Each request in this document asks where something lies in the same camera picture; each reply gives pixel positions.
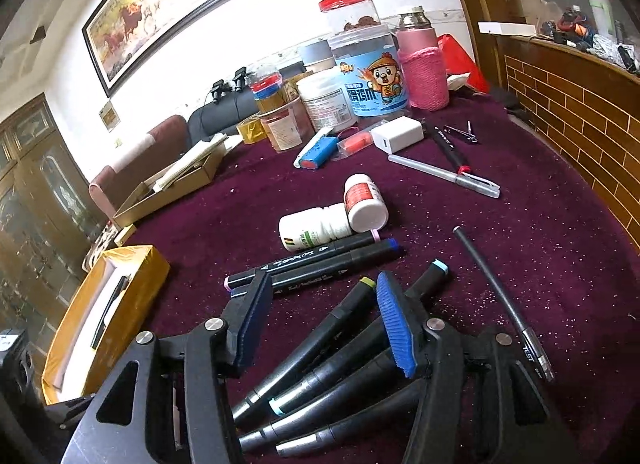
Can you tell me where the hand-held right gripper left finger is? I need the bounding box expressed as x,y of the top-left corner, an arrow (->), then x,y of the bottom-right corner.
60,271 -> 273,464

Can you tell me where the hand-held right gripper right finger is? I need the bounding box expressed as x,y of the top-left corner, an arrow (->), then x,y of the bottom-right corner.
376,271 -> 583,464

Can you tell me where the black marker cyan cap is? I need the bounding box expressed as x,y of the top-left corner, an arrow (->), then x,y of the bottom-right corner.
269,260 -> 449,416

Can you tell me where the black marker yellow cap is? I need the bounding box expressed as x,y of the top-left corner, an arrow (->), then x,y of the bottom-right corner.
232,277 -> 377,429

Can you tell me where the black marker blue cap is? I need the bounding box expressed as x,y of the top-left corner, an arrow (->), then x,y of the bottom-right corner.
231,238 -> 402,298

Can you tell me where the black marker pink cap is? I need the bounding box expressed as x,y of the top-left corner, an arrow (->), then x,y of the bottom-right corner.
224,231 -> 379,291

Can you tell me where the black marker grey cap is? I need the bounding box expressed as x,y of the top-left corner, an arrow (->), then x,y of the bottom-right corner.
276,384 -> 423,457

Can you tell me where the black marker dark cap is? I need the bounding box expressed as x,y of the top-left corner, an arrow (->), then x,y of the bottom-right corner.
239,351 -> 401,452

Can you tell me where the black marker green cap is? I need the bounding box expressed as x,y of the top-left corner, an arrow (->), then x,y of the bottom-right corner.
91,275 -> 129,351

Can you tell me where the black pen textured grip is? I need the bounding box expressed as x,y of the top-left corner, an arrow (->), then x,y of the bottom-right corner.
453,225 -> 557,383

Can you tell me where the yellow cardboard tray box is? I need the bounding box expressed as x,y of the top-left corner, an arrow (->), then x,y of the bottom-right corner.
41,244 -> 171,405

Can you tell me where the white pill bottle green label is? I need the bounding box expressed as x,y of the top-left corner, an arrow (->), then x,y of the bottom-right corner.
278,203 -> 354,253

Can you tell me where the white pill bottle red label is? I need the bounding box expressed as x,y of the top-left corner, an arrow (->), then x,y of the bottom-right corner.
343,173 -> 390,233

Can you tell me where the wooden glass door cabinet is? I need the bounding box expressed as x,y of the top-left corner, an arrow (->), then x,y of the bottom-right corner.
0,93 -> 107,345

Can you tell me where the patterned cushion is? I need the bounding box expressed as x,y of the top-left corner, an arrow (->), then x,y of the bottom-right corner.
82,221 -> 126,272

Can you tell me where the translucent white pen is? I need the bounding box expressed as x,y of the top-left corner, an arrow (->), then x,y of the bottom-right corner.
388,153 -> 501,199

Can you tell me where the cardboard box with papers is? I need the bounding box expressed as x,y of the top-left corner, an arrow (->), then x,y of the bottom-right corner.
112,133 -> 244,230

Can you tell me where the blue and red lighter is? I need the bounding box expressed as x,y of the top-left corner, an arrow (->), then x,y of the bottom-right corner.
293,127 -> 337,169

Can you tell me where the red item in plastic bag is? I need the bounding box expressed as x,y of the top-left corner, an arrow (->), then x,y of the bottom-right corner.
337,128 -> 374,155

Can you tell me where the white charger block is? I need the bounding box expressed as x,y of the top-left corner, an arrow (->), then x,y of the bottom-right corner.
370,116 -> 426,155

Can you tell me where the yellow tape roll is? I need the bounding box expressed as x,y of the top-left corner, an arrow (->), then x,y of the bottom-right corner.
236,114 -> 269,145

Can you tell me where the clear cup with label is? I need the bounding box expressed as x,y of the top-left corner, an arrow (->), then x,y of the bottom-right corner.
259,96 -> 309,152

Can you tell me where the brown armchair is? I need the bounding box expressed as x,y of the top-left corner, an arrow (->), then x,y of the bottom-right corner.
88,114 -> 189,221

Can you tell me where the metal nail clipper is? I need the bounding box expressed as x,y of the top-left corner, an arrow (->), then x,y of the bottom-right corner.
443,119 -> 479,144

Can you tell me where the black leather sofa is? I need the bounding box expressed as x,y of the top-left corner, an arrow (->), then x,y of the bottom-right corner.
187,89 -> 261,145

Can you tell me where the white plastic jar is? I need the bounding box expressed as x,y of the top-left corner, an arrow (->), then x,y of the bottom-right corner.
298,69 -> 359,133

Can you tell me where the amber bottle red blue lid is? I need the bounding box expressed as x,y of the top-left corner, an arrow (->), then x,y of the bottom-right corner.
249,64 -> 286,115

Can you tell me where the pink thermos knitted sleeve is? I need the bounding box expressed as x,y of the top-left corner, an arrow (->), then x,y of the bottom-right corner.
396,5 -> 450,112

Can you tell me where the grey can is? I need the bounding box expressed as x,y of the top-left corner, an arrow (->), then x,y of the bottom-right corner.
298,40 -> 336,75

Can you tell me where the brick pattern wooden counter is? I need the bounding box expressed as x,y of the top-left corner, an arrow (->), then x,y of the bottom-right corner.
476,19 -> 640,250

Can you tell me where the flat white box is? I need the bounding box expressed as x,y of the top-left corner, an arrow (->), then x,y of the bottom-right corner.
477,21 -> 537,36

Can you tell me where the framed horse painting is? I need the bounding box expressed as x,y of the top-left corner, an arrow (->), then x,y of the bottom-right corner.
81,0 -> 276,98

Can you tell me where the pile of clutter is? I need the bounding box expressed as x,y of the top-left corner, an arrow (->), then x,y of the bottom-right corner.
537,0 -> 640,76

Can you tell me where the black pen red ring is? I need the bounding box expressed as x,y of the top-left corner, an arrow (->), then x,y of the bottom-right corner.
424,121 -> 474,178

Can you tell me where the small gold wall plaque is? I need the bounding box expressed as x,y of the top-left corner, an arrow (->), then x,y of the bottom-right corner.
98,100 -> 121,131

